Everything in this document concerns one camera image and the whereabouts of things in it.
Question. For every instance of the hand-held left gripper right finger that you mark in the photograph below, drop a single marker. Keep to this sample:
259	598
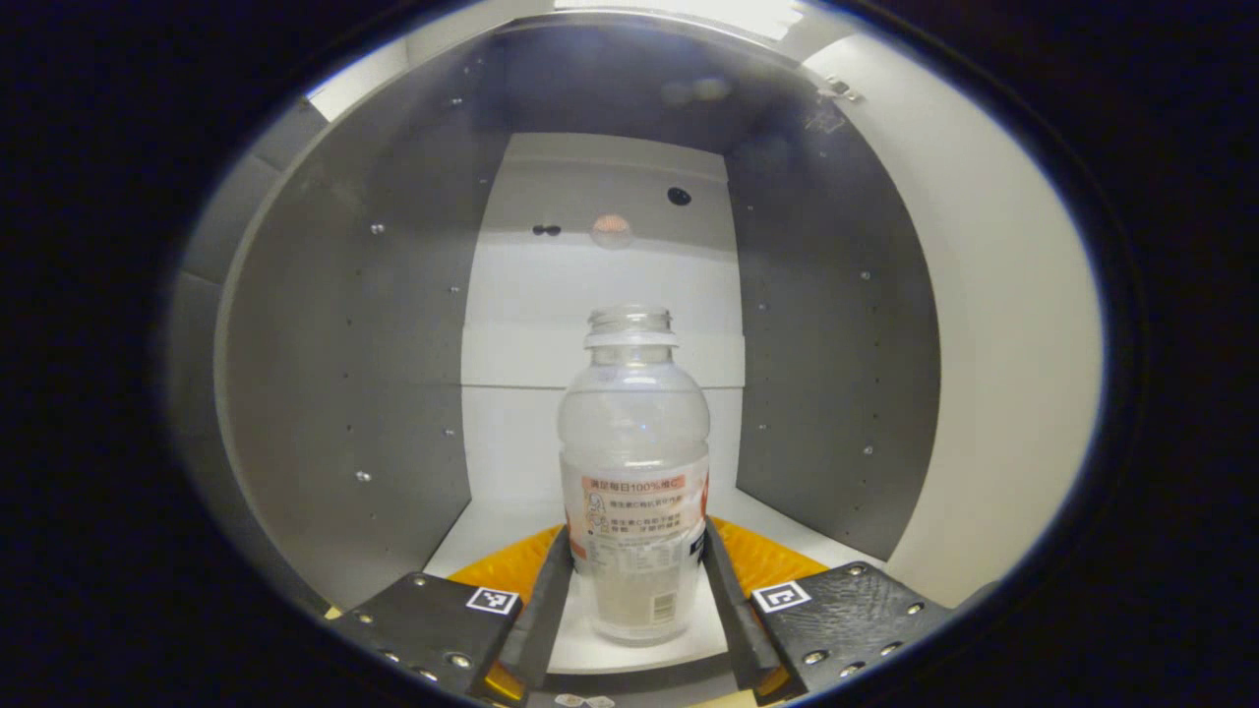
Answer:
733	610

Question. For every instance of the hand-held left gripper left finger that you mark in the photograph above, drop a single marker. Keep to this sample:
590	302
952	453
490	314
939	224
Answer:
546	619

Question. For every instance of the clear plastic bottle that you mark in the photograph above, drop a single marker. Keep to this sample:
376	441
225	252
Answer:
634	433

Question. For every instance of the grey cabinet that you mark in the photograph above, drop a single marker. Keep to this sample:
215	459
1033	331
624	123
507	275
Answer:
344	393

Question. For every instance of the white cabinet door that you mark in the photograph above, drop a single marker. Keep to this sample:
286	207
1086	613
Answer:
1003	344

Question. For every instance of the large square ceiling light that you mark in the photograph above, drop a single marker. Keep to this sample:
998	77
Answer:
689	12

